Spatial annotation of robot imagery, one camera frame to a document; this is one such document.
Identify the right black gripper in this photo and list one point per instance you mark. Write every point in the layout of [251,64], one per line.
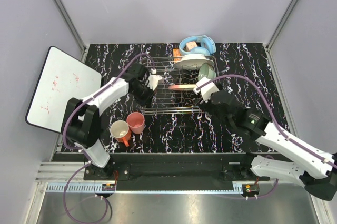
[206,105]

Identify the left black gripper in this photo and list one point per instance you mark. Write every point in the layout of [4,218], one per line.
[147,100]

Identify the pink cup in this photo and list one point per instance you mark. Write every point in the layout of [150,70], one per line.
[136,122]

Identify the pink and cream plate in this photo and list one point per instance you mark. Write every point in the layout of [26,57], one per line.
[182,87]

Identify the pale green bowl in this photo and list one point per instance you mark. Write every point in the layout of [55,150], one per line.
[207,71]

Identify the orange mug white inside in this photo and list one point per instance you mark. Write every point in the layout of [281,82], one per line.
[121,132]

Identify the white scalloped plate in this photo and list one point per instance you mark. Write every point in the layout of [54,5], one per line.
[192,62]

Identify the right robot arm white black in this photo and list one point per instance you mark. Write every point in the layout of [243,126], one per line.
[309,167]

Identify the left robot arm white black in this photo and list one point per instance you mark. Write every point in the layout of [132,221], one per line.
[81,126]

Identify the orange book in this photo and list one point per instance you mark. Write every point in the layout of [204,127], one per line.
[176,55]

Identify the blue headphones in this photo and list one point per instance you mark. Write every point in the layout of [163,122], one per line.
[207,45]

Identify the pink cube box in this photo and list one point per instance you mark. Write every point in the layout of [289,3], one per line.
[190,45]

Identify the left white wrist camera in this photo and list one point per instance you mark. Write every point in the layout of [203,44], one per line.
[154,79]

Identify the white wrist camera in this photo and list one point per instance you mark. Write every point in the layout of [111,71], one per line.
[154,79]
[207,90]

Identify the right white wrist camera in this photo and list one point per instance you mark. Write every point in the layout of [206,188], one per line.
[207,90]

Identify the metal wire dish rack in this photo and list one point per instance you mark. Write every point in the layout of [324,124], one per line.
[167,101]

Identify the white whiteboard black frame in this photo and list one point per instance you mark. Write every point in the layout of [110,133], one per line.
[62,77]

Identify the aluminium cable duct rail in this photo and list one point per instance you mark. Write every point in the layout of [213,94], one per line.
[66,176]

